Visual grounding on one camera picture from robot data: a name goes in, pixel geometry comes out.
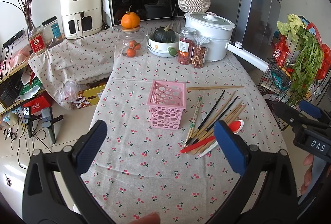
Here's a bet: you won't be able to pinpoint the left hand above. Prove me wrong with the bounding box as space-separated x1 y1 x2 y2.
129 212 161 224

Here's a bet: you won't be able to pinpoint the pink perforated utensil basket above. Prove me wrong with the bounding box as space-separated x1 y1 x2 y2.
147 80 186 130

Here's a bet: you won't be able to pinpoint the green leafy vegetables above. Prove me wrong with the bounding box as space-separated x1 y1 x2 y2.
288 27 324 106

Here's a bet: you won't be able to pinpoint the wooden side shelf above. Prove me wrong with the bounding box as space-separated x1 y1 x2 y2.
1 58 45 114

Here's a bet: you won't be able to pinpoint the red plastic spoon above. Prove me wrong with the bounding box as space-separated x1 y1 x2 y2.
180 120 244 154

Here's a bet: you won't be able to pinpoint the red labelled jar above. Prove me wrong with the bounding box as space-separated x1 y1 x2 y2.
29 26 47 56

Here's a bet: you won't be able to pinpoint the jar of dried rings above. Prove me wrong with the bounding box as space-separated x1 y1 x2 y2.
191 35 209 68

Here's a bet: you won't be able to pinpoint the woven white lidded basket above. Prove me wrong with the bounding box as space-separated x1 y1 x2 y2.
177 0 211 13

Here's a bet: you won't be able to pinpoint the black wire rack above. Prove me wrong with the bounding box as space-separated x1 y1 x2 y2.
257 32 331 132

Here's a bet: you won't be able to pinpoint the yellow cardboard box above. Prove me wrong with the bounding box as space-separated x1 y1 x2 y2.
73 83 106 109

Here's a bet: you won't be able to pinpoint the jar of red dried fruit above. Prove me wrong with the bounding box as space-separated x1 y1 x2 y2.
178 27 196 65

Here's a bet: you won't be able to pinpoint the red snack bag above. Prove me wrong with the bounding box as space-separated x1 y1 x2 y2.
273 35 289 67

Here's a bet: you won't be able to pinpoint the grey refrigerator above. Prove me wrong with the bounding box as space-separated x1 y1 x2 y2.
186 0 284 73

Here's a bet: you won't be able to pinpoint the napa cabbage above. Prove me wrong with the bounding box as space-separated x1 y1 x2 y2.
277 14 305 43

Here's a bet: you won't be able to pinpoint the white electric cooking pot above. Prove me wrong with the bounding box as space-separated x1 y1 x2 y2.
185 12 269 72

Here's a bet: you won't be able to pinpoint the dark green pumpkin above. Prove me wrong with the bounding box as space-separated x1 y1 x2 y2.
153 27 176 43

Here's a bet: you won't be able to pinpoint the glass jar with oranges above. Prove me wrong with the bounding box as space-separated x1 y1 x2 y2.
115 26 146 58

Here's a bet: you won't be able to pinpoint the black chopstick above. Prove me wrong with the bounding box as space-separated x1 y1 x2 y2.
184 90 225 147
192 95 239 145

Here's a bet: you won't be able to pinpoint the right hand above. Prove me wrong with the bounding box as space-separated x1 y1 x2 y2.
300 154 314 194

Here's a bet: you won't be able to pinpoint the cherry print tablecloth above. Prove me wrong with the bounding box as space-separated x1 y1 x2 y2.
29 29 285 223

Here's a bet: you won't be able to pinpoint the blue labelled container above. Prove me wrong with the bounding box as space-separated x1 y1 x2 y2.
42 16 63 48

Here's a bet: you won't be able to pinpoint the large orange fruit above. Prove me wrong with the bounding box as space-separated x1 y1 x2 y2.
121 6 141 29

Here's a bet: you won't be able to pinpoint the long bamboo chopstick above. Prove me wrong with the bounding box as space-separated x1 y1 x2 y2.
186 86 244 91

